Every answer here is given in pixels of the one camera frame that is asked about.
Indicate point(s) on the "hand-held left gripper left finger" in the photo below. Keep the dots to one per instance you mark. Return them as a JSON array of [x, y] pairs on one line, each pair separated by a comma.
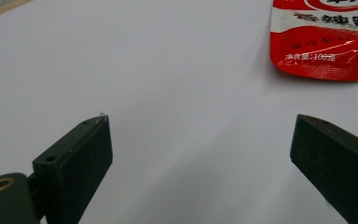
[[74, 168]]

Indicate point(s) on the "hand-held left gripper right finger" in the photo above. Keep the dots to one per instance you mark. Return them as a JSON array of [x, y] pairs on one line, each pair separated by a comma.
[[338, 168]]

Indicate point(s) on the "red and white pouch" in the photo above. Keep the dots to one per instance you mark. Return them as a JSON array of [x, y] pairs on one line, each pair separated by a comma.
[[323, 43]]

